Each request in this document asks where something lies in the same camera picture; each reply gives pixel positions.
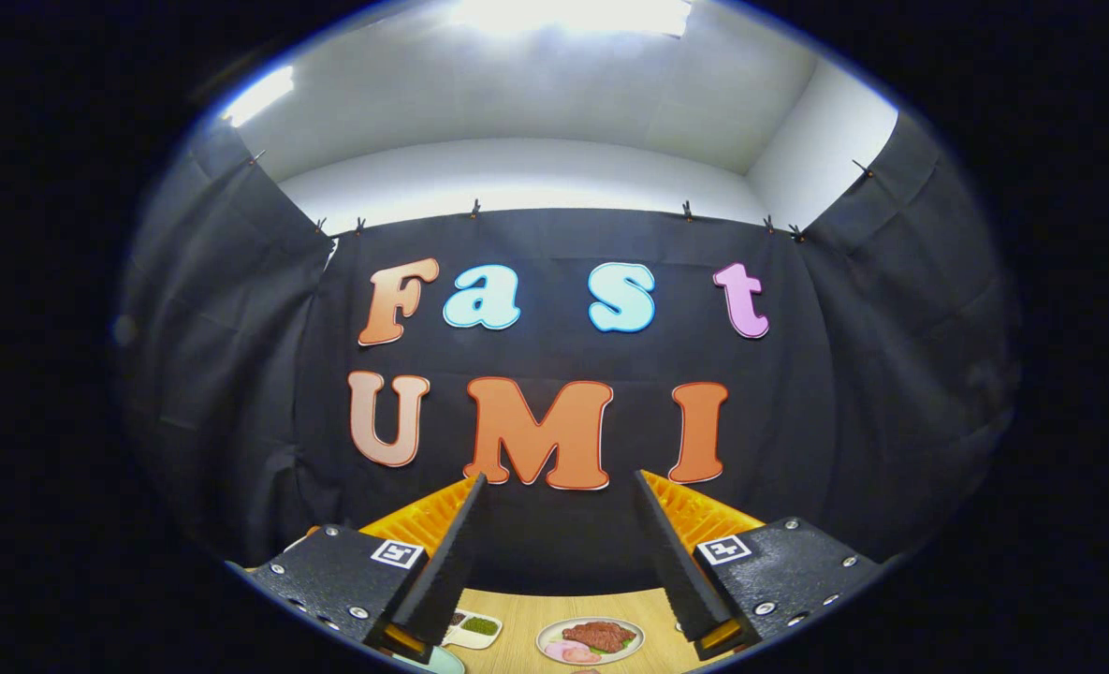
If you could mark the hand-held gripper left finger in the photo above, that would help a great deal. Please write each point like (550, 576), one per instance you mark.
(442, 571)

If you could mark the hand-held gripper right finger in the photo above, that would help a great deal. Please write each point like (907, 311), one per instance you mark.
(671, 562)

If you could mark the green mung beans portion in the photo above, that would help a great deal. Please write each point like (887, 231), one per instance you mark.
(479, 626)

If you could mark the white divided dish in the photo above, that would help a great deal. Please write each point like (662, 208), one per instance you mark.
(470, 641)

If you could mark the light blue plate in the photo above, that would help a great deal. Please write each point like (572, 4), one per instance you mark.
(437, 663)

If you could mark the beige round food plate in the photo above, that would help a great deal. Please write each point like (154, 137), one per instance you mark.
(634, 646)

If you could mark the brown meat patty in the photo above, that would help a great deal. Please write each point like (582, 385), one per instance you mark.
(601, 635)

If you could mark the green lettuce leaf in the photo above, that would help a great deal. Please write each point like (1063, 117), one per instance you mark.
(615, 649)

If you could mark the reddish pink ham slice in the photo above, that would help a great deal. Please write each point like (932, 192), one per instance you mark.
(584, 655)

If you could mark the pale pink ham slice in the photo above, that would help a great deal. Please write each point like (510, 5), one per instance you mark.
(556, 650)

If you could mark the row of black cloth clips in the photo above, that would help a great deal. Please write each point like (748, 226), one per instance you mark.
(474, 208)

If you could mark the small ceiling light panel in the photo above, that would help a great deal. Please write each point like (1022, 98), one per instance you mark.
(256, 95)

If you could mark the large ceiling light panel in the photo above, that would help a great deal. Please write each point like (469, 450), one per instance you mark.
(573, 14)

